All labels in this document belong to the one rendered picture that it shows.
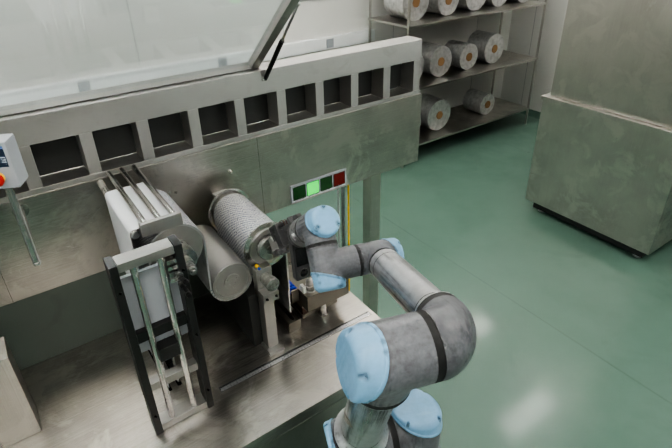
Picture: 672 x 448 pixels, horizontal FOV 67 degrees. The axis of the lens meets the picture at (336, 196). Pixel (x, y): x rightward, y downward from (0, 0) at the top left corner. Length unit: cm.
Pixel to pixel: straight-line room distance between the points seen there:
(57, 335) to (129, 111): 73
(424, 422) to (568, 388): 179
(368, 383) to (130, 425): 92
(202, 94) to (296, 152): 41
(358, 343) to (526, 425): 198
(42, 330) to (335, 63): 125
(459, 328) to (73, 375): 125
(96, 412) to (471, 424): 167
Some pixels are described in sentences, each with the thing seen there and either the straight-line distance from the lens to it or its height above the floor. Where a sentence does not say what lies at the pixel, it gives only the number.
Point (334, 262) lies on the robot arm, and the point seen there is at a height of 140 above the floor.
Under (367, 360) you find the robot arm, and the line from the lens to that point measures 79.
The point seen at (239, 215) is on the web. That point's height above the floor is 131.
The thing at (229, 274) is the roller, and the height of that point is 120.
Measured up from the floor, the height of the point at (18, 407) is 101.
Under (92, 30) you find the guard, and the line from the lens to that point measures 127.
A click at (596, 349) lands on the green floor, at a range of 319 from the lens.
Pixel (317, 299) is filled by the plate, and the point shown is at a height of 101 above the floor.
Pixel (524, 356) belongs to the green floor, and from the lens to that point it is 302.
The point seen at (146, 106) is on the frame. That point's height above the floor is 161.
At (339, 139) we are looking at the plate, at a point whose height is 134.
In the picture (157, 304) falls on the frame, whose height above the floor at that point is 128.
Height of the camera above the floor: 208
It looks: 29 degrees down
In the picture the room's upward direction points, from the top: 1 degrees counter-clockwise
